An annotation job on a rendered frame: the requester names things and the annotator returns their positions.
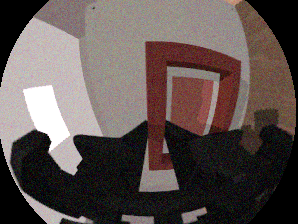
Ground dark red rectangular picture frame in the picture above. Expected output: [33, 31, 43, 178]
[145, 41, 241, 171]

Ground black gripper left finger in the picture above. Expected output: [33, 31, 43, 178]
[73, 121, 149, 192]

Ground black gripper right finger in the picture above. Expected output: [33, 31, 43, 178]
[164, 120, 243, 189]

